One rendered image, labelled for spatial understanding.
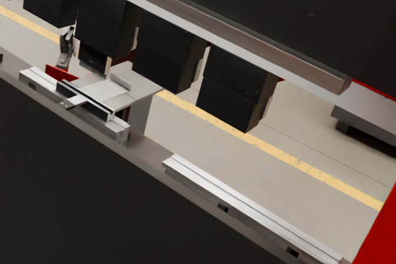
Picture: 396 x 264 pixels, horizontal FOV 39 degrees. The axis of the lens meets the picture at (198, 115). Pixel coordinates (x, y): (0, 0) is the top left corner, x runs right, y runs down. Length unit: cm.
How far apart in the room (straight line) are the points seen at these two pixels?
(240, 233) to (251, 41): 36
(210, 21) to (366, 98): 35
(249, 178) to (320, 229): 49
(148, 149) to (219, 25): 75
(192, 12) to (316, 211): 228
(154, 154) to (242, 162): 171
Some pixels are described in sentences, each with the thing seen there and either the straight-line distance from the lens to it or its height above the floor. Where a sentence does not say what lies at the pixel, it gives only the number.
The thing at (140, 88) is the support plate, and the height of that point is 100.
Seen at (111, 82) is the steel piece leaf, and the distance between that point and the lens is 168.
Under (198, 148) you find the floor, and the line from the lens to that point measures 330.
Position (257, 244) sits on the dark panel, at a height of 134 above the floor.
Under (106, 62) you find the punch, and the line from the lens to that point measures 150.
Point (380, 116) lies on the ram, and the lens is 112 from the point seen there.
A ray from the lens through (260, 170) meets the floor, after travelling 330.
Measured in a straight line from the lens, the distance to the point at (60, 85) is 164.
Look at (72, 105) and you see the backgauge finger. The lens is 154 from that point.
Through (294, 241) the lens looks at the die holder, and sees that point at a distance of 135.
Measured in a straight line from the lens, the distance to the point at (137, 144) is 166.
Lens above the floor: 181
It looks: 30 degrees down
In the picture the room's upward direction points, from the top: 16 degrees clockwise
